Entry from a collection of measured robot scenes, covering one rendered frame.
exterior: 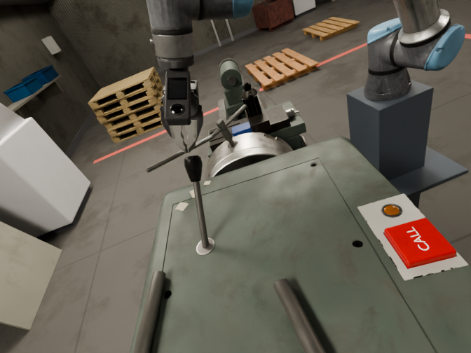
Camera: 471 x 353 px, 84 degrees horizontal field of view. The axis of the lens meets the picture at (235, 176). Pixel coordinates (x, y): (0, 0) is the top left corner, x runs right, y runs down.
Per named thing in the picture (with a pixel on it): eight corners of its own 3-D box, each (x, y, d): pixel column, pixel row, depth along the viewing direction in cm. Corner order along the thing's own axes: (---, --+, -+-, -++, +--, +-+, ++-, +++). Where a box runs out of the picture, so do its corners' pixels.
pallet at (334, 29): (301, 35, 589) (300, 30, 583) (332, 21, 587) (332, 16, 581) (324, 42, 500) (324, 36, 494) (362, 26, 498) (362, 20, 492)
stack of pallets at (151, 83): (176, 106, 509) (155, 65, 462) (172, 122, 448) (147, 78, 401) (125, 125, 523) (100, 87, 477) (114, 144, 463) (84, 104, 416)
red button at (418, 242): (455, 260, 34) (458, 251, 33) (407, 272, 35) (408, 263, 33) (425, 225, 39) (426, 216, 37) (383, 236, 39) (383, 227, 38)
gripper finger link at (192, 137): (200, 141, 67) (198, 108, 62) (200, 154, 63) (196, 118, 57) (188, 142, 67) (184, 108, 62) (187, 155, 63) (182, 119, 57)
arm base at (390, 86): (391, 77, 103) (392, 51, 97) (421, 87, 90) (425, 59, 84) (355, 92, 103) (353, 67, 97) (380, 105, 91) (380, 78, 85)
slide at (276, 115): (291, 125, 134) (289, 118, 131) (212, 153, 140) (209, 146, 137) (282, 111, 148) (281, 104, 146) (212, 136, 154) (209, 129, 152)
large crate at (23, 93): (25, 94, 422) (16, 84, 412) (43, 86, 421) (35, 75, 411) (12, 103, 386) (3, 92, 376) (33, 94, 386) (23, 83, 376)
